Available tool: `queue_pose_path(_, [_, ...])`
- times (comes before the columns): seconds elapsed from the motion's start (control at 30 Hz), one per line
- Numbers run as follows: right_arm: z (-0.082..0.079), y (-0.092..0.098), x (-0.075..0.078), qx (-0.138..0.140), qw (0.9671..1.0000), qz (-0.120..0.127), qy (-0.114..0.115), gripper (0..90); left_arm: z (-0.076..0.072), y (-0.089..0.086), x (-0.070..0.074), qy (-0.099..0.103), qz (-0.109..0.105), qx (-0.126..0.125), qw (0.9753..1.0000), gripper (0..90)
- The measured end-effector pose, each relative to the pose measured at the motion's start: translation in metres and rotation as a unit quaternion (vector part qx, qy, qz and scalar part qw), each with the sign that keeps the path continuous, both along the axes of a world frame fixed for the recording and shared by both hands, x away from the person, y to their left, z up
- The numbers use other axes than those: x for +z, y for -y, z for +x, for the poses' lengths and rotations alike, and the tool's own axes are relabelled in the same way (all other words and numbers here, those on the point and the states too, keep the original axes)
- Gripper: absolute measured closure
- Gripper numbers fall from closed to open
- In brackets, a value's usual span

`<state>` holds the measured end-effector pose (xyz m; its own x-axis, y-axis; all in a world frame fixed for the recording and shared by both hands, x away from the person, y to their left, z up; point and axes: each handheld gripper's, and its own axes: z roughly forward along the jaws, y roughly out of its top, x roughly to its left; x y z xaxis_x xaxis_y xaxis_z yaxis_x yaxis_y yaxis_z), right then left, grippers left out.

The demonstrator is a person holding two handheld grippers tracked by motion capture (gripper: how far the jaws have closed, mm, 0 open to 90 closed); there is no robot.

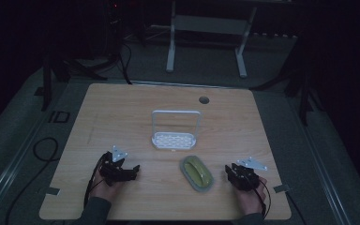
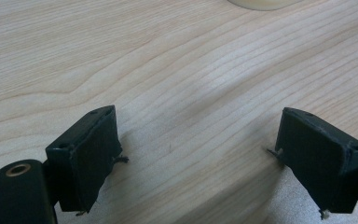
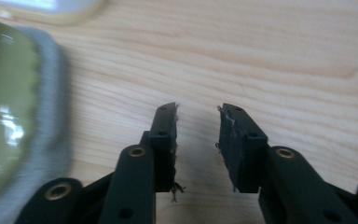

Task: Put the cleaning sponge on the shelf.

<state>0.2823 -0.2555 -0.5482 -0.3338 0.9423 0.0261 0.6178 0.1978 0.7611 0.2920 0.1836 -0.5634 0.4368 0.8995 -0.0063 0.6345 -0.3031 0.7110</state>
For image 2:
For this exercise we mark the cream round dish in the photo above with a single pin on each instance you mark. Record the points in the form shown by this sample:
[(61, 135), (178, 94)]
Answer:
[(262, 3)]

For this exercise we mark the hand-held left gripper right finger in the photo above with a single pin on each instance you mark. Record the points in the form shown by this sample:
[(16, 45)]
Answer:
[(317, 161)]

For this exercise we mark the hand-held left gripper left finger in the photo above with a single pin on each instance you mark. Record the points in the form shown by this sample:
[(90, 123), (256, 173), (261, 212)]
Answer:
[(87, 158)]

